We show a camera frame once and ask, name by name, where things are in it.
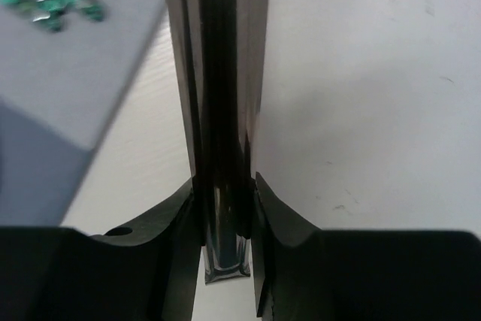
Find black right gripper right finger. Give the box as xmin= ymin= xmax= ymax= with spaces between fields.
xmin=251 ymin=176 xmax=480 ymax=320

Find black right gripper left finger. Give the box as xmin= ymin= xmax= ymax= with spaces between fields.
xmin=1 ymin=183 xmax=201 ymax=320

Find stainless steel tongs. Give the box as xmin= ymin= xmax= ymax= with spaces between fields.
xmin=166 ymin=0 xmax=268 ymax=283

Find blue patchwork placemat cloth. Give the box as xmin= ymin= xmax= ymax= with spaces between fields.
xmin=1 ymin=0 xmax=165 ymax=226

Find green handled knife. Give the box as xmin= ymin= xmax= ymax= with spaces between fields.
xmin=1 ymin=0 xmax=65 ymax=32

